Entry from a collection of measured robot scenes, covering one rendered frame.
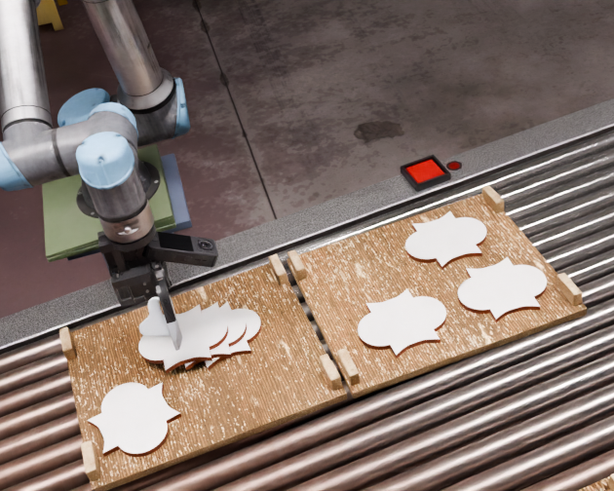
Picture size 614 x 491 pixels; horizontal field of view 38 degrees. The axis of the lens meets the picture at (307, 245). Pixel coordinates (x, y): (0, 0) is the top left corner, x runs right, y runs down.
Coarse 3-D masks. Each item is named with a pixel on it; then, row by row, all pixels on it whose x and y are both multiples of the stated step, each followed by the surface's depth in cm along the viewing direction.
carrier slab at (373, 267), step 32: (512, 224) 163; (320, 256) 164; (352, 256) 162; (384, 256) 161; (480, 256) 157; (512, 256) 156; (320, 288) 157; (352, 288) 156; (384, 288) 155; (416, 288) 154; (448, 288) 153; (320, 320) 152; (352, 320) 150; (448, 320) 147; (480, 320) 146; (512, 320) 145; (544, 320) 144; (352, 352) 145; (384, 352) 144; (416, 352) 143; (448, 352) 142; (480, 352) 143; (384, 384) 140
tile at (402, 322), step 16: (368, 304) 151; (384, 304) 151; (400, 304) 150; (416, 304) 150; (432, 304) 149; (368, 320) 148; (384, 320) 148; (400, 320) 147; (416, 320) 147; (432, 320) 146; (368, 336) 146; (384, 336) 145; (400, 336) 145; (416, 336) 144; (432, 336) 144; (400, 352) 142
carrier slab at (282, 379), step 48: (240, 288) 160; (288, 288) 158; (96, 336) 157; (288, 336) 150; (96, 384) 148; (144, 384) 146; (192, 384) 145; (240, 384) 143; (288, 384) 142; (96, 432) 140; (192, 432) 137; (240, 432) 136; (96, 480) 133
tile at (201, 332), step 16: (192, 320) 152; (208, 320) 151; (224, 320) 151; (144, 336) 150; (160, 336) 150; (192, 336) 149; (208, 336) 148; (224, 336) 148; (144, 352) 148; (160, 352) 147; (176, 352) 147; (192, 352) 146; (208, 352) 146
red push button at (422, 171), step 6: (426, 162) 182; (432, 162) 181; (408, 168) 181; (414, 168) 181; (420, 168) 180; (426, 168) 180; (432, 168) 180; (438, 168) 180; (414, 174) 179; (420, 174) 179; (426, 174) 179; (432, 174) 178; (438, 174) 178; (420, 180) 177
